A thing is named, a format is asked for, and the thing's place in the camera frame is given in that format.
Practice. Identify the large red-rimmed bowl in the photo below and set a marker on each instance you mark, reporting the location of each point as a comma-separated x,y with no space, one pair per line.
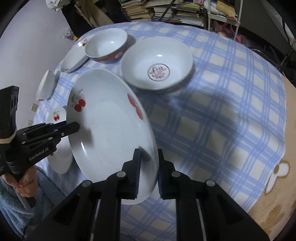
156,63

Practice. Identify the large white cherry plate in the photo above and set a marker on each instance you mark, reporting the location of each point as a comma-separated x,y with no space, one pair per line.
113,124

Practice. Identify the white metal cart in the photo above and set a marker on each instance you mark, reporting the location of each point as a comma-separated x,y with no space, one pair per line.
224,17

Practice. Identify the beige bear blanket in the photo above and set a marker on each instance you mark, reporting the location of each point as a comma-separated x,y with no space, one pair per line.
275,209

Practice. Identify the blue plaid tablecloth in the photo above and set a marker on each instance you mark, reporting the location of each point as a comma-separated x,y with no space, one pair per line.
225,122

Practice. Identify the person's left hand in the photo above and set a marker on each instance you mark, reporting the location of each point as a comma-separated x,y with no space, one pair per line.
28,184

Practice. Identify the white cherry plate far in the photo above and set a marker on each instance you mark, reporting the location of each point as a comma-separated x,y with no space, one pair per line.
76,56

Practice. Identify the stack of books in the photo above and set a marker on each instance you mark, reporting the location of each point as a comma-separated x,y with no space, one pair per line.
175,12

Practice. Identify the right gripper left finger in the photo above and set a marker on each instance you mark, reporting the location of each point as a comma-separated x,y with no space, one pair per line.
132,174

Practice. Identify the small white bowl edge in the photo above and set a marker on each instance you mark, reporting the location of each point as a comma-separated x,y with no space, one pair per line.
46,87

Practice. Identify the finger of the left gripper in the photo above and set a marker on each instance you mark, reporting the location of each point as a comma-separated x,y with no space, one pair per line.
55,125
67,130

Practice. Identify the small white cherry plate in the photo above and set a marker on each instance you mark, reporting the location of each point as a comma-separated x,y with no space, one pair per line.
61,160

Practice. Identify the small red-rimmed bowl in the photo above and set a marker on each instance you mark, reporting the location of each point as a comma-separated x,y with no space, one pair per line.
107,45

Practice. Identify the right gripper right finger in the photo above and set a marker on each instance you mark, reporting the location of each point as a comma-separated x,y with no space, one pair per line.
166,181

